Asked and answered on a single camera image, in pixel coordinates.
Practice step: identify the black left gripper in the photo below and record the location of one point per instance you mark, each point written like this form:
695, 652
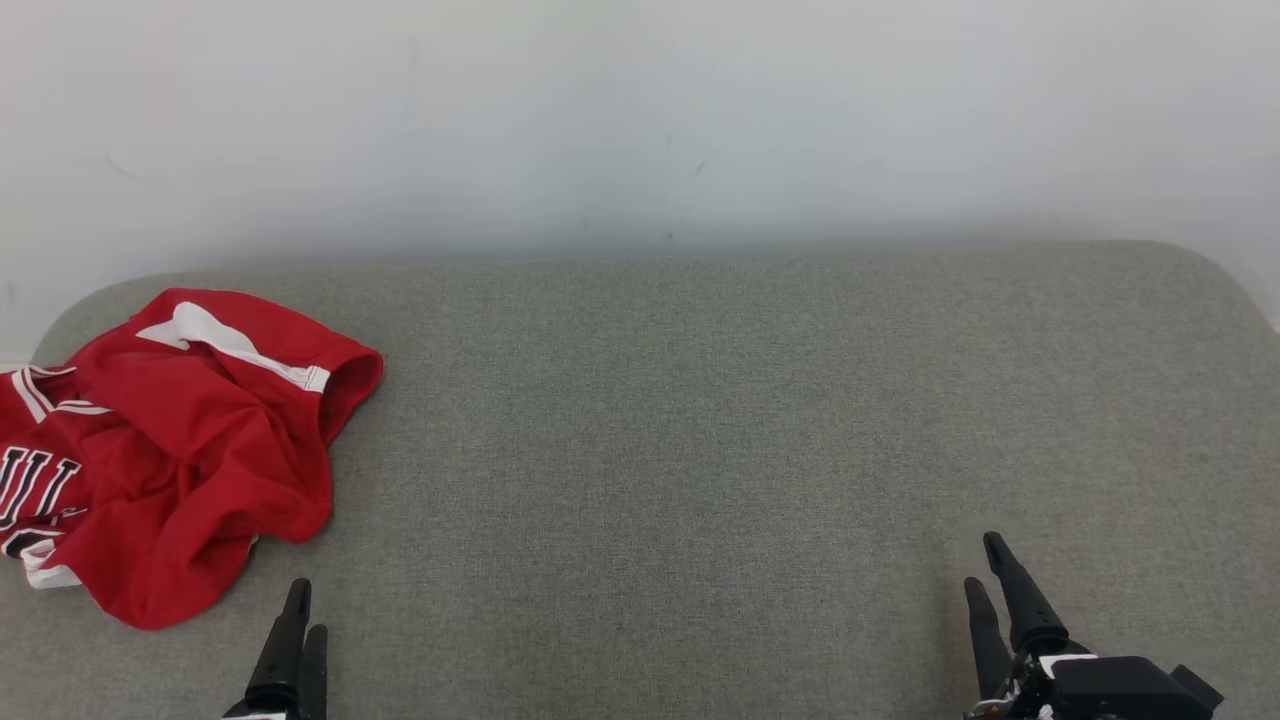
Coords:
258, 713

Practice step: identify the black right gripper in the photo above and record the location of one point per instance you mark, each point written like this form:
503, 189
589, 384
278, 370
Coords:
1100, 695

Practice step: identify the red shorts with white stripe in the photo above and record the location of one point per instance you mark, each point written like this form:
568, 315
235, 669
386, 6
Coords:
210, 440

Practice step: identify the red white basketball jersey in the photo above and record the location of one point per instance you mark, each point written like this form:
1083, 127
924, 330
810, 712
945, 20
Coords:
40, 470

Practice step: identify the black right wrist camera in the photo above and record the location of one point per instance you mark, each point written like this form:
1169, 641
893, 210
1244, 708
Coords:
1200, 690

